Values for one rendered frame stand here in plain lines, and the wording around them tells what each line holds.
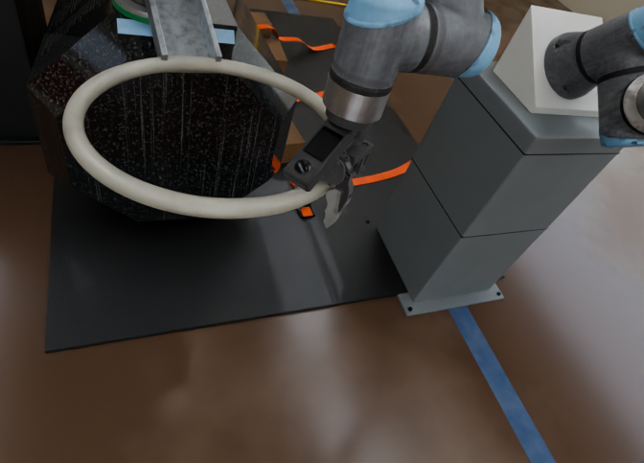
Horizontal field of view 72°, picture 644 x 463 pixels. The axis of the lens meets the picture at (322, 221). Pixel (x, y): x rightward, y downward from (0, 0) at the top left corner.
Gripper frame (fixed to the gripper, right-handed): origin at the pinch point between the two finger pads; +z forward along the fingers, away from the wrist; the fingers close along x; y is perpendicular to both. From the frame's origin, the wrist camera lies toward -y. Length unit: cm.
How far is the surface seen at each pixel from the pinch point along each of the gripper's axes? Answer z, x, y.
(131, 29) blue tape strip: 3, 76, 24
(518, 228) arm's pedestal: 39, -36, 94
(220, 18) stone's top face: -1, 66, 46
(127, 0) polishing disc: -3, 80, 26
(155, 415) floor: 86, 22, -16
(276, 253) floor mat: 80, 35, 54
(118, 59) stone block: 9, 75, 18
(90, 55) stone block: 11, 82, 15
